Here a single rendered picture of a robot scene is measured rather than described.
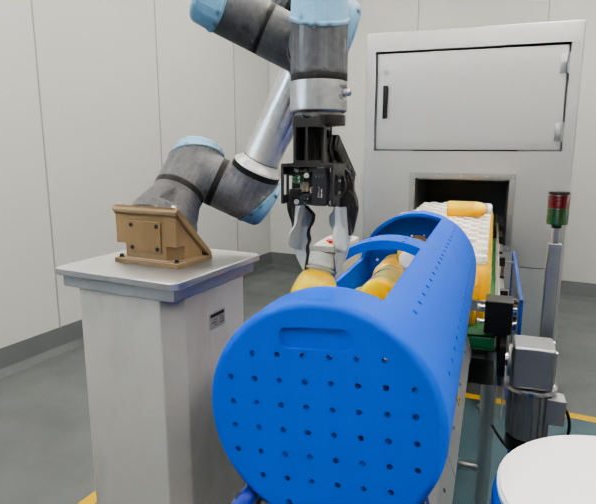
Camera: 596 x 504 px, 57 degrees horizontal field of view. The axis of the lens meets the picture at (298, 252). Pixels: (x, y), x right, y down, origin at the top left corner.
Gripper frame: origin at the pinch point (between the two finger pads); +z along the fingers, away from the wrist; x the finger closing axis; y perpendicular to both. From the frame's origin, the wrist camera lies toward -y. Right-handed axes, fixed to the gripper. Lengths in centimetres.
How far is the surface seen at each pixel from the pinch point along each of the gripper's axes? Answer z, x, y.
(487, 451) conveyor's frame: 84, 26, -110
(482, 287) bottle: 22, 21, -87
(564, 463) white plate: 20.6, 32.1, 8.0
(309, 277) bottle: 1.7, -0.7, 3.6
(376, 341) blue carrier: 4.7, 11.6, 18.2
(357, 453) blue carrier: 18.2, 9.7, 17.9
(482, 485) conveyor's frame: 97, 25, -110
